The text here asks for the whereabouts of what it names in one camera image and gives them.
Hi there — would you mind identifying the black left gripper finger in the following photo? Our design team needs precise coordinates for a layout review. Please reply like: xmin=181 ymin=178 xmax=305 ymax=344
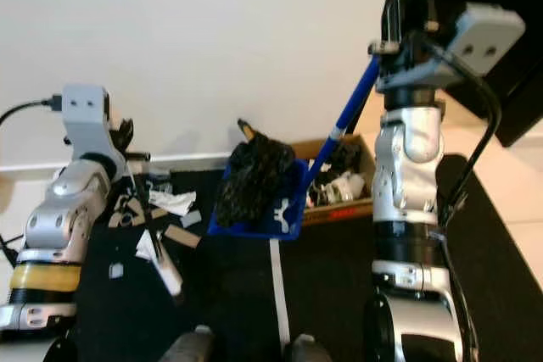
xmin=132 ymin=182 xmax=152 ymax=236

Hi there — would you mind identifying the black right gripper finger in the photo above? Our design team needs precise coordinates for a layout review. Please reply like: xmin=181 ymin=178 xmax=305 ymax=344
xmin=383 ymin=0 xmax=405 ymax=47

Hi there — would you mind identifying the blue long-handled dustpan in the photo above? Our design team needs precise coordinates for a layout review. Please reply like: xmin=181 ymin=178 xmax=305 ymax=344
xmin=205 ymin=57 xmax=381 ymax=241

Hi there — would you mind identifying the black floor mat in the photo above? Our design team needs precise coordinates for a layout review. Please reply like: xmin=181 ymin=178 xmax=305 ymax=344
xmin=64 ymin=154 xmax=543 ymax=362

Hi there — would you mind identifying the brown cardboard piece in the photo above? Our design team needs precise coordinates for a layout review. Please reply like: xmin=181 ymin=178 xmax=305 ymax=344
xmin=109 ymin=201 xmax=137 ymax=227
xmin=163 ymin=225 xmax=200 ymax=248

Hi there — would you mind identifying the crumpled white paper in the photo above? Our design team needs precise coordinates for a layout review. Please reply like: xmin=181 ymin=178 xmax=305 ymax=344
xmin=148 ymin=190 xmax=198 ymax=216

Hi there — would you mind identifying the white paper scrap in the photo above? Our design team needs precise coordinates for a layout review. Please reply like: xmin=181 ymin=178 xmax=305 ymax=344
xmin=134 ymin=231 xmax=158 ymax=261

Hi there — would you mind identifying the small grey paper piece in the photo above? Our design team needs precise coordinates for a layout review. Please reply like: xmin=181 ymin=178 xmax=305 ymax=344
xmin=180 ymin=209 xmax=203 ymax=229

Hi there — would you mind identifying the white baseboard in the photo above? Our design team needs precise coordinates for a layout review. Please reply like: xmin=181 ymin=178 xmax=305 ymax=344
xmin=0 ymin=152 xmax=234 ymax=181

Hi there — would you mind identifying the black fluffy brush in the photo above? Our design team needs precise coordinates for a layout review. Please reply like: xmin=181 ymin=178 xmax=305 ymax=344
xmin=215 ymin=119 xmax=298 ymax=227

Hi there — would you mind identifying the grey left robot foot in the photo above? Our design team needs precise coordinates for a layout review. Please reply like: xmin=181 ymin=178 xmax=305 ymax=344
xmin=178 ymin=326 xmax=218 ymax=362

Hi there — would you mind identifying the grey robot foot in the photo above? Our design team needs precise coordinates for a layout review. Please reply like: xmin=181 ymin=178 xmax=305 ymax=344
xmin=178 ymin=326 xmax=218 ymax=362
xmin=284 ymin=334 xmax=332 ymax=362

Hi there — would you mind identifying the long white strip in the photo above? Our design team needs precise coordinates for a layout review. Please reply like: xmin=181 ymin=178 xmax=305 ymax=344
xmin=269 ymin=239 xmax=294 ymax=348

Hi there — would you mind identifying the brown cardboard box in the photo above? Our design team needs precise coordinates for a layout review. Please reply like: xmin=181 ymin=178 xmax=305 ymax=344
xmin=293 ymin=133 xmax=384 ymax=227

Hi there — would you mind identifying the grey right robot foot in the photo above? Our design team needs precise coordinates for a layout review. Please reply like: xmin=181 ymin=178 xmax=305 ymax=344
xmin=284 ymin=334 xmax=332 ymax=362

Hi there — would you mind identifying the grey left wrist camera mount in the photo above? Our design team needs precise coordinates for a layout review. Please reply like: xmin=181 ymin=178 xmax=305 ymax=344
xmin=62 ymin=84 xmax=128 ymax=168

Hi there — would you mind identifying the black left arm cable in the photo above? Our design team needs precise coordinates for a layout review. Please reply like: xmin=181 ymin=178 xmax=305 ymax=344
xmin=0 ymin=97 xmax=64 ymax=282

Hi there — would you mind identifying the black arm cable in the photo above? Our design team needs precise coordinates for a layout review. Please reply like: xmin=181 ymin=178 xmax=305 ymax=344
xmin=424 ymin=36 xmax=503 ymax=362
xmin=0 ymin=97 xmax=64 ymax=282

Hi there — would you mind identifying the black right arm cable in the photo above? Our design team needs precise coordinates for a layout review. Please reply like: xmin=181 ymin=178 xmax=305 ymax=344
xmin=424 ymin=36 xmax=503 ymax=362

